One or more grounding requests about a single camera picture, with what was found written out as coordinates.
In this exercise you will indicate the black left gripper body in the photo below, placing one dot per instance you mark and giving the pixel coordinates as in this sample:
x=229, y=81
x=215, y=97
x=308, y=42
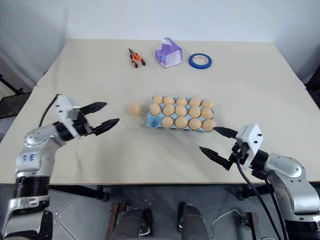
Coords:
x=82, y=126

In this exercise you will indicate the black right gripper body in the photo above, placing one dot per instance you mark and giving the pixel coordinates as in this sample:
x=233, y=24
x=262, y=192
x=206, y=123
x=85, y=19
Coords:
x=239, y=153

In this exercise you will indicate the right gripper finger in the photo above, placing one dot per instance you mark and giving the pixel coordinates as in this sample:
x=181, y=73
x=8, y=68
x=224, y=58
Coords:
x=216, y=156
x=226, y=131

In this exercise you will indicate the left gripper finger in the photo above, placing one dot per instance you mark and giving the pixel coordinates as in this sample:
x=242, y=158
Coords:
x=93, y=107
x=106, y=125

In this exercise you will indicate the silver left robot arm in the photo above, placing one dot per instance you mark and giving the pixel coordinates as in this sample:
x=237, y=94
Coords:
x=37, y=153

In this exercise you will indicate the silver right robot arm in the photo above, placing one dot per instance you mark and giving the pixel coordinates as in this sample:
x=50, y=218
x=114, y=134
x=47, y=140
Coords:
x=287, y=166

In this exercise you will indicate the brown egg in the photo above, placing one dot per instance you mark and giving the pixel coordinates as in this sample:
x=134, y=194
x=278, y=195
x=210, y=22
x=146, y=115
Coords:
x=207, y=113
x=194, y=101
x=180, y=110
x=207, y=103
x=157, y=99
x=208, y=125
x=194, y=111
x=194, y=123
x=135, y=109
x=181, y=101
x=155, y=109
x=181, y=122
x=168, y=110
x=169, y=100
x=167, y=121

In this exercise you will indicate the blue egg carton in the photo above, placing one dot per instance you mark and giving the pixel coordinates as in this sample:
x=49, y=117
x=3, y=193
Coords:
x=153, y=121

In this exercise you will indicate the black table leg bar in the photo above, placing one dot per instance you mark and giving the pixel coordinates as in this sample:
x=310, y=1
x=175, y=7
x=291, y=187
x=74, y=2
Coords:
x=82, y=192
x=255, y=192

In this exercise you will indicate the orange black pliers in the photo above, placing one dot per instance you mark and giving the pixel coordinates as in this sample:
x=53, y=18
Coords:
x=136, y=59

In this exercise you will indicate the blue tape roll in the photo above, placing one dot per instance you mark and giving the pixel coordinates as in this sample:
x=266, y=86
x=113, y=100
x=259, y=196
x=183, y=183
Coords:
x=200, y=67

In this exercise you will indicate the dark grey rounded shape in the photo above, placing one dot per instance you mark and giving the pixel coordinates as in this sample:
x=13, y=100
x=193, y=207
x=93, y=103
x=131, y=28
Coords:
x=192, y=222
x=132, y=225

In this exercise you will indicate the rusty metal plate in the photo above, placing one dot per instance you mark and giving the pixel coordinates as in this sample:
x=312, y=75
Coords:
x=113, y=220
x=252, y=225

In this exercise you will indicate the black metal stand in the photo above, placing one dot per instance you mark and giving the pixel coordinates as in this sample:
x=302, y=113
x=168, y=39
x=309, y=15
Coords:
x=12, y=105

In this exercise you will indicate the purple tissue pack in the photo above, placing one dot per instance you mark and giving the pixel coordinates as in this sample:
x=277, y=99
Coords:
x=171, y=57

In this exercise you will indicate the black background object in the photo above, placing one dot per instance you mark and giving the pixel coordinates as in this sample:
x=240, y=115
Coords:
x=314, y=92

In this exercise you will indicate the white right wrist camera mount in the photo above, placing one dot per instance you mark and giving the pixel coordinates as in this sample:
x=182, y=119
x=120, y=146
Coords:
x=251, y=140

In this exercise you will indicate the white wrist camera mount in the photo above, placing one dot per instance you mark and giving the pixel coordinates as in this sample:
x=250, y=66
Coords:
x=63, y=107
x=251, y=140

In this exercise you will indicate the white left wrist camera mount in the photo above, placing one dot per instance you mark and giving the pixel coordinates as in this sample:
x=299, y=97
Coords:
x=63, y=107

